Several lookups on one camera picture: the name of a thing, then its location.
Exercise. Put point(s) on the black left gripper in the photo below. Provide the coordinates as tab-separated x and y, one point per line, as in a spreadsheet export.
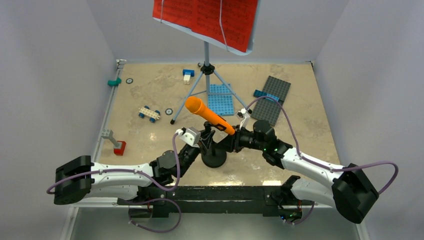
204	146

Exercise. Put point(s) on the grey post on red brick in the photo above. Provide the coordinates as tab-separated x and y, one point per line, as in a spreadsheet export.
118	145

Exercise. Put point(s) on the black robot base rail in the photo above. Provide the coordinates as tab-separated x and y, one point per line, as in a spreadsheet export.
268	201

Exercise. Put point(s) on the toy brick car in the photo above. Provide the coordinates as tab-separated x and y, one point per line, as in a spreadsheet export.
146	112

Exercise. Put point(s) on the aluminium left edge rail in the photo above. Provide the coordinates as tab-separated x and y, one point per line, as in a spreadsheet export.
95	157

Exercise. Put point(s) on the red sheet music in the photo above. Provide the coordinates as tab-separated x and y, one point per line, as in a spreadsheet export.
227	24

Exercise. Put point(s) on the blue building brick strip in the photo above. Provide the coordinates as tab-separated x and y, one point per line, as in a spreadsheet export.
258	93

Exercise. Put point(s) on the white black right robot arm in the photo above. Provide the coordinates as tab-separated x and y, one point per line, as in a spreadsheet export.
346	188

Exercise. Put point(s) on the teal curved block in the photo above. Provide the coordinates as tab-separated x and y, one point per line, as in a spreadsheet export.
114	83

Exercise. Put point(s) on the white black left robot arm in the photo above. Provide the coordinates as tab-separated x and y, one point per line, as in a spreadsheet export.
81	178

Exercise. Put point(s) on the blue and white brick stack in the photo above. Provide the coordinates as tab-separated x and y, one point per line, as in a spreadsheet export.
187	75

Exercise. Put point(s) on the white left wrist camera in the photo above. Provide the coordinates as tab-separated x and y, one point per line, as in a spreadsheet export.
190	136

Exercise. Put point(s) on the light blue building baseplate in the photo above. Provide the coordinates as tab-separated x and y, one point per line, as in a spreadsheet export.
220	100

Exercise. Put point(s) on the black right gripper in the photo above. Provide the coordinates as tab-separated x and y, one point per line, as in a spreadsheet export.
232	142

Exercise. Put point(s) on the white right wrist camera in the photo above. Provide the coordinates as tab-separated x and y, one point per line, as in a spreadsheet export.
244	117

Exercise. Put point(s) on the orange toy microphone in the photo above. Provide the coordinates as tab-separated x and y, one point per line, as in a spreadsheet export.
196	106

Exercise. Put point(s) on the grey building baseplate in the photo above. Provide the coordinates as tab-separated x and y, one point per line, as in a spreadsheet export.
269	110

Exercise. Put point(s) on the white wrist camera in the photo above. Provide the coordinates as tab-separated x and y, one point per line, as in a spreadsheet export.
244	117
190	136

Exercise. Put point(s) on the black microphone stand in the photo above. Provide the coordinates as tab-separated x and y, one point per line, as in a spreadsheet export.
211	156

